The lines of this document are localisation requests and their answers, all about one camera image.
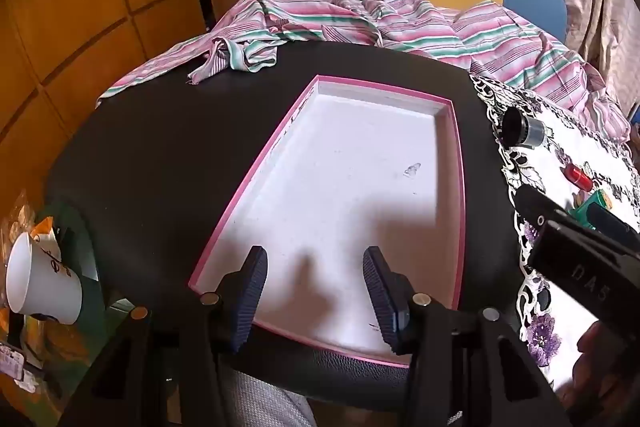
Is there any red metal cylinder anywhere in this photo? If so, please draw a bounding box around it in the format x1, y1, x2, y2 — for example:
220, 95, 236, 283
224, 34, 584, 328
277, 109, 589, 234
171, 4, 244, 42
565, 163, 594, 190

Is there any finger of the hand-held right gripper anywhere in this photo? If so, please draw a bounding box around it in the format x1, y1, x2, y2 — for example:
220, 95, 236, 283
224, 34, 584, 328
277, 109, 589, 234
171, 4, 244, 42
585, 204, 640, 249
515, 184, 568, 230

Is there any green plastic block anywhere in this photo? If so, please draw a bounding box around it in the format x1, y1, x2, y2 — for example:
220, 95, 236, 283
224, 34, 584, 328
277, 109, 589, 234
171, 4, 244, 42
572, 189, 613, 228

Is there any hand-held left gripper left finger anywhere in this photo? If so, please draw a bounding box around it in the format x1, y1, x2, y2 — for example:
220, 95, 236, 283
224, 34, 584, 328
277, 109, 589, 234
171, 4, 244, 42
57, 246, 271, 427

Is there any white floral embroidered tablecloth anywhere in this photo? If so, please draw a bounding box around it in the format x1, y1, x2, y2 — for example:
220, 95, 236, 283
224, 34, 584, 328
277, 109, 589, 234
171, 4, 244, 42
470, 74, 640, 393

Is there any pink rimmed white tray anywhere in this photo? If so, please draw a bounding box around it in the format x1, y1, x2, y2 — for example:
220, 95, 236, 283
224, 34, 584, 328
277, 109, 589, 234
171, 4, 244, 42
188, 75, 467, 369

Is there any black and silver cylinder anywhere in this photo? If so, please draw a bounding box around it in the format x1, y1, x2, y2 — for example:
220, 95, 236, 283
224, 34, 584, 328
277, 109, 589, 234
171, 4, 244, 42
501, 106, 547, 148

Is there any white paper cup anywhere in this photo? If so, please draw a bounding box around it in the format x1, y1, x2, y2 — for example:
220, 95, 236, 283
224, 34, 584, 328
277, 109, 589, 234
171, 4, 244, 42
6, 231, 83, 324

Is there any person's right hand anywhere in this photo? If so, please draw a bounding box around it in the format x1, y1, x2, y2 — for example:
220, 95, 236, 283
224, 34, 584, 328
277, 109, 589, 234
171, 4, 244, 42
555, 321, 640, 413

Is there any pink green striped blanket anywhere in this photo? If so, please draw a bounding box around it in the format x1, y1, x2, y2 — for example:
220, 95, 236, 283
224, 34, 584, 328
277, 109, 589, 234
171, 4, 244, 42
95, 0, 633, 142

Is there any glass side table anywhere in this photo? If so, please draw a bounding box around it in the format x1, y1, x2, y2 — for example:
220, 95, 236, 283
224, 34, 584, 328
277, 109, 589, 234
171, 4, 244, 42
0, 192, 151, 427

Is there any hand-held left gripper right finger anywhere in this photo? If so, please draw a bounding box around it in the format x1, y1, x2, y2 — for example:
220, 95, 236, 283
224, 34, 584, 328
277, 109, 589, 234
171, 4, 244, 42
362, 246, 576, 427

